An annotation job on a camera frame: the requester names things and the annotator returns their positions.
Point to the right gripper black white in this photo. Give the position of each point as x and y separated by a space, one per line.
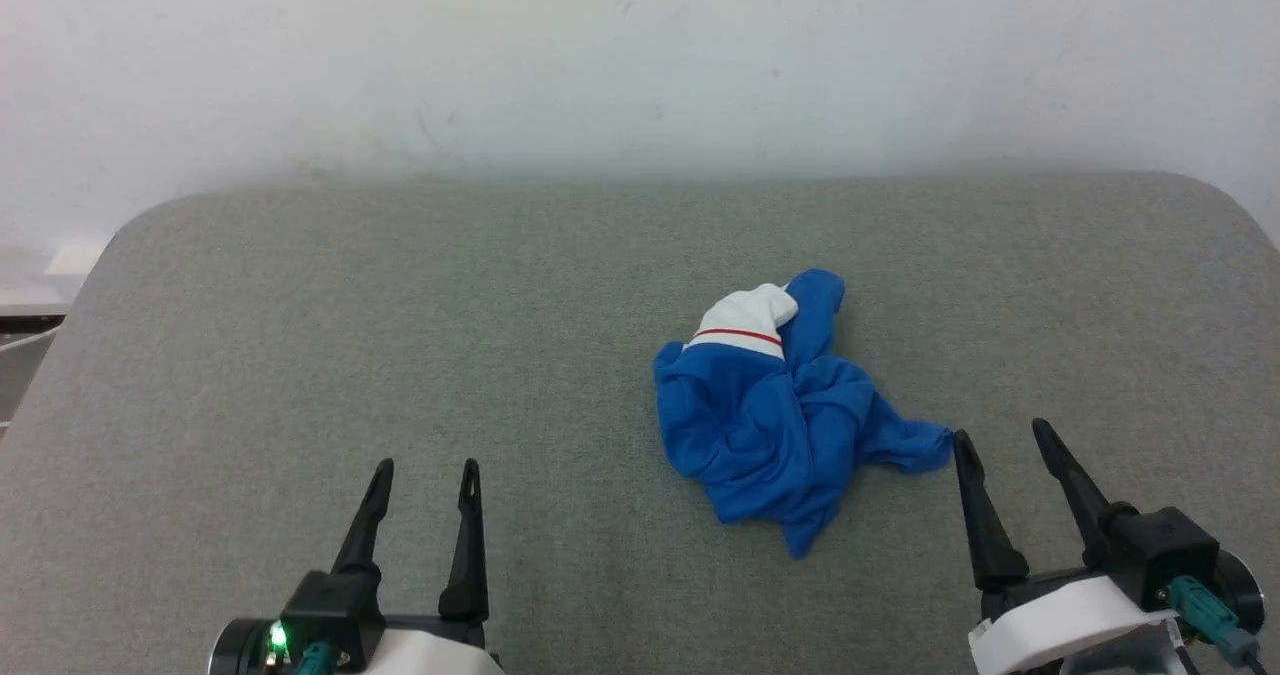
1150 555

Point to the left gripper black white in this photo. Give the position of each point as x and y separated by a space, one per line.
335 610

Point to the blue white basketball jersey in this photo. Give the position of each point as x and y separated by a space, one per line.
760 425

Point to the grey fabric sofa cushion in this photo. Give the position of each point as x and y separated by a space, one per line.
400 335

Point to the white wall box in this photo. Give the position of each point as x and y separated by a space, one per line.
78 255

